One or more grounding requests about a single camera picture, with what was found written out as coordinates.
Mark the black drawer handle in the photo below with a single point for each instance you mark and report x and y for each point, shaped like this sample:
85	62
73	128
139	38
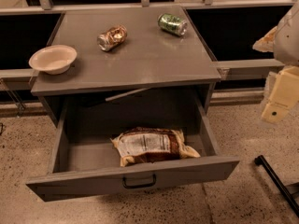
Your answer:
139	183

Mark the grey metal cabinet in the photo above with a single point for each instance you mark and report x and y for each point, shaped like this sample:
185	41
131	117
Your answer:
149	57

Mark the brown soda can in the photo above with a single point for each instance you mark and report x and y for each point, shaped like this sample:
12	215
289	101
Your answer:
111	38

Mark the grey open top drawer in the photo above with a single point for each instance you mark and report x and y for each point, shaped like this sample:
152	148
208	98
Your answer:
85	163

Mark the black chair leg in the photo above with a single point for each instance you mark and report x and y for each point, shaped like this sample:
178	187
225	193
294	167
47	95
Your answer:
289	192

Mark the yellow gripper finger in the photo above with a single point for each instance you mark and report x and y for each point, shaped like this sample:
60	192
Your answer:
266	43
281	94

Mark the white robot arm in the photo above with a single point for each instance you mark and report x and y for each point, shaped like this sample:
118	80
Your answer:
283	42

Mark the brown chip bag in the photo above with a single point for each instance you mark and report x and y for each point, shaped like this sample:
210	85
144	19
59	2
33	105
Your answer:
142	145

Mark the white paper bowl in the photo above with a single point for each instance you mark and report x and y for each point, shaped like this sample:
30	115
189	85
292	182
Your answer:
53	60

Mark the green soda can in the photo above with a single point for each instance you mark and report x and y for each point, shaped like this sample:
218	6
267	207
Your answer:
172	24

